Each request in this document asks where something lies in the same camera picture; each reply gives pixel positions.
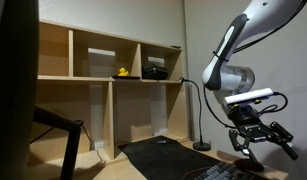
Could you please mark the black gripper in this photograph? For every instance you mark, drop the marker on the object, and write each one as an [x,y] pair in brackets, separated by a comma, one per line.
[249,125]

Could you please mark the yellow rubber duck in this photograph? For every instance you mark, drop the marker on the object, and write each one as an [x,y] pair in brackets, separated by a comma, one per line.
[123,72]

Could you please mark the black computer mouse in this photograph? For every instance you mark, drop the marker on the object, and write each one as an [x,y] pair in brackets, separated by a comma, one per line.
[248,164]

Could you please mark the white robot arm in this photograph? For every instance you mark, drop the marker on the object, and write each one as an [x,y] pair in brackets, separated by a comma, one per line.
[232,85]

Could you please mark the black gooseneck desk lamp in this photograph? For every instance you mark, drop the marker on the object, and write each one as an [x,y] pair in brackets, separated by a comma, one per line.
[199,145]

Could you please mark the wooden shelf unit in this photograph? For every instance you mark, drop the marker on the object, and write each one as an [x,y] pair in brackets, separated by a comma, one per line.
[74,81]

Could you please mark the black monitor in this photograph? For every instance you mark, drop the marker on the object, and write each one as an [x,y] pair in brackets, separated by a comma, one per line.
[19,48]

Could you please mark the black case on shelf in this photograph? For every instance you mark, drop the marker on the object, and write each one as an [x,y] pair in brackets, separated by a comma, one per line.
[152,71]

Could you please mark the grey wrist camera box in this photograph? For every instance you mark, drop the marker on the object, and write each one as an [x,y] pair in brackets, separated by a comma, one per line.
[248,96]

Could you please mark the black tray under duck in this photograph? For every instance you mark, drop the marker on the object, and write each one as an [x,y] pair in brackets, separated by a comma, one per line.
[126,77]

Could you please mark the dark mechanical keyboard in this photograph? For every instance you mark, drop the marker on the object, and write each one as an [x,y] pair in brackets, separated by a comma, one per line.
[220,171]

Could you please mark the black desk mat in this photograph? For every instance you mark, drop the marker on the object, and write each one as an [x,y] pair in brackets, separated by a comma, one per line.
[162,158]

